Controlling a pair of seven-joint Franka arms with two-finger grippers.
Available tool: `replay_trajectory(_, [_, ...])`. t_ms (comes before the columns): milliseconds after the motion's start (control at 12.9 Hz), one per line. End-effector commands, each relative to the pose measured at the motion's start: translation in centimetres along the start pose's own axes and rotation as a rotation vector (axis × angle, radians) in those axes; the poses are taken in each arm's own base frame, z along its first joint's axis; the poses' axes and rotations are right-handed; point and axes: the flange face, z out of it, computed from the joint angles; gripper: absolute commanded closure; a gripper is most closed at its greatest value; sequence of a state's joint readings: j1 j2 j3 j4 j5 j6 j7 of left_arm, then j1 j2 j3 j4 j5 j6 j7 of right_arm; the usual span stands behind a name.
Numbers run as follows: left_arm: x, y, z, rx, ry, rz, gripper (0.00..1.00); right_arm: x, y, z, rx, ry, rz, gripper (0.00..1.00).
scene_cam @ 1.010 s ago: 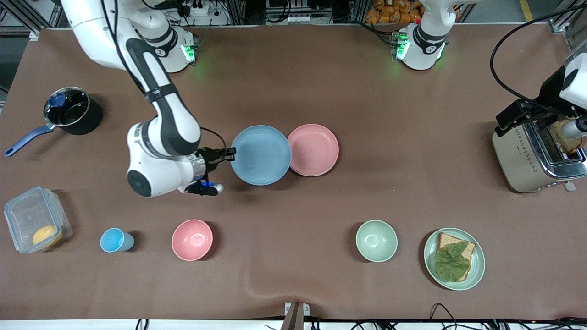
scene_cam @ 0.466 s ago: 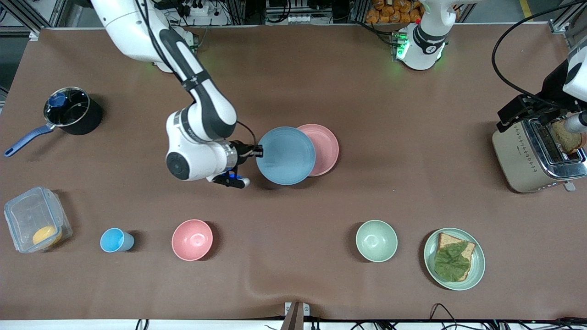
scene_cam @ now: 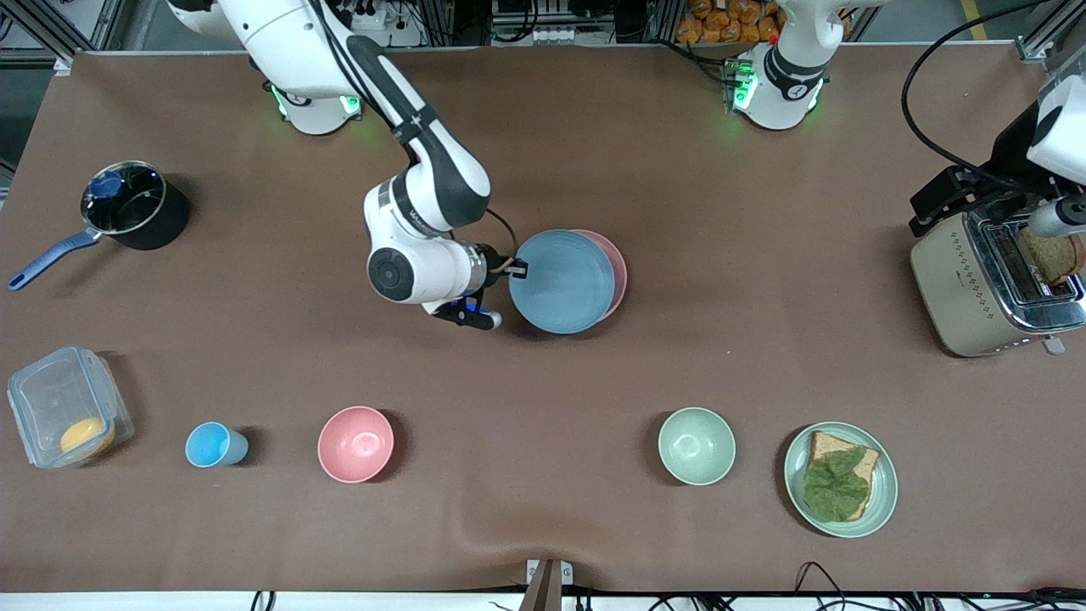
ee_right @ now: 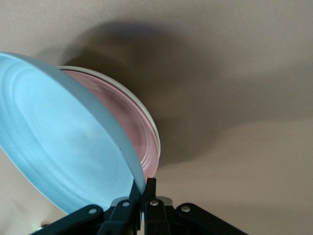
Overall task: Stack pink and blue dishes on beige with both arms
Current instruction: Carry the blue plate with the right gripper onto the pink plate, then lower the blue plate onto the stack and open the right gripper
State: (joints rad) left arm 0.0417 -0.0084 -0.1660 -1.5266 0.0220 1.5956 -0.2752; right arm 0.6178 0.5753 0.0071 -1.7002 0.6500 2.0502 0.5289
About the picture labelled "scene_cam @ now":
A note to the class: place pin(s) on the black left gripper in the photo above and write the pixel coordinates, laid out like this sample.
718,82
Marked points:
1011,155

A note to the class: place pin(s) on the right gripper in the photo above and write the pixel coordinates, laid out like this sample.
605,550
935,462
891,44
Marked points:
494,260

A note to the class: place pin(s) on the blue plate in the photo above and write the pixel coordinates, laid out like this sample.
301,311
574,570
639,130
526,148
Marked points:
560,284

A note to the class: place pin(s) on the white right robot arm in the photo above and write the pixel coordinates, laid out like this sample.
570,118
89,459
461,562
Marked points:
424,178

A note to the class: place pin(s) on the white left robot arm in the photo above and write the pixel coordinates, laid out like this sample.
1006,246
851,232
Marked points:
780,85

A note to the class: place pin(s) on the beige toaster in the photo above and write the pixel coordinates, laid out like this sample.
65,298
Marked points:
959,288

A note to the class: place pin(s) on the pink plate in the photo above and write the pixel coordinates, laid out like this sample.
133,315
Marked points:
619,271

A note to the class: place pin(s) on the brown bread slice in toaster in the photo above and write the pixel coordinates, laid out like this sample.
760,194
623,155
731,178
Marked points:
1048,255

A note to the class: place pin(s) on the white power strip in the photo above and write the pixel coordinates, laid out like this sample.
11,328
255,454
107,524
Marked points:
553,35

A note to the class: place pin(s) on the pink bowl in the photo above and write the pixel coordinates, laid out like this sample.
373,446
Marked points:
355,444

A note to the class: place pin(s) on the green bowl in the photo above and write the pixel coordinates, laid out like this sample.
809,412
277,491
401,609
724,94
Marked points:
696,445

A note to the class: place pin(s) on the brown toast slice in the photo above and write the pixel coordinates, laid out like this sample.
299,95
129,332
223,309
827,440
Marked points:
827,443

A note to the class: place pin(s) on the bag of orange buns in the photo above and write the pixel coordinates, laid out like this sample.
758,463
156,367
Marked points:
730,21

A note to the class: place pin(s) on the green plate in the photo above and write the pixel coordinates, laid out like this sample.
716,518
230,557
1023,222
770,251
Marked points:
884,484

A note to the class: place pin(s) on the green lettuce leaf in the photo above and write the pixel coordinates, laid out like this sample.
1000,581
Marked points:
836,488

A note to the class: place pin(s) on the blue cup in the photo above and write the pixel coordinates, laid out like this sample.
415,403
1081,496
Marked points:
208,445

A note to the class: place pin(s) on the yellow orange round sponge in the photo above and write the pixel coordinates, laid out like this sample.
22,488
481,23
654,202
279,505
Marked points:
86,437

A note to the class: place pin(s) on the clear container with blue seal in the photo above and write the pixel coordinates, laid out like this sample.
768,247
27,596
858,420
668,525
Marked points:
59,399

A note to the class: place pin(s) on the aluminium frame post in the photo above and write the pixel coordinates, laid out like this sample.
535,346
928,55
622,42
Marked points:
51,34
1052,30

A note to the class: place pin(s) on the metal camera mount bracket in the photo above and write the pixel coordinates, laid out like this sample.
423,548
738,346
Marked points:
545,585

